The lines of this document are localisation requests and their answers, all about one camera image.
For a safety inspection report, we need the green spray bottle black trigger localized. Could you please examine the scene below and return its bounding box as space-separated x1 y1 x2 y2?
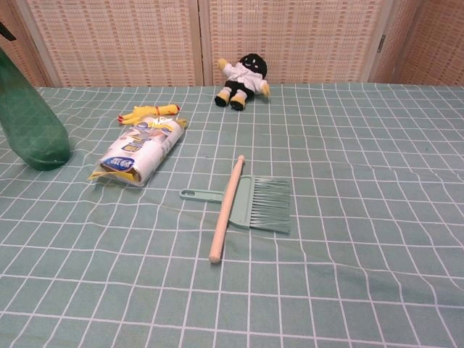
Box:
0 21 72 172

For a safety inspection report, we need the black-headed plush doll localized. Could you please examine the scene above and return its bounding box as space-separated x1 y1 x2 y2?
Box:
214 52 271 112

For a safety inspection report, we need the green checked tablecloth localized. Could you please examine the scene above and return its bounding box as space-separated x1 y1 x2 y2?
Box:
0 82 464 348

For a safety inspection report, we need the yellow rubber chicken toy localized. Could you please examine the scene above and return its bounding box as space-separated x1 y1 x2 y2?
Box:
117 103 181 126

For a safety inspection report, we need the bamboo folding screen panel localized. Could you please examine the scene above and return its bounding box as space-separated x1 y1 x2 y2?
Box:
0 0 50 88
197 0 395 86
368 0 464 87
10 0 204 88

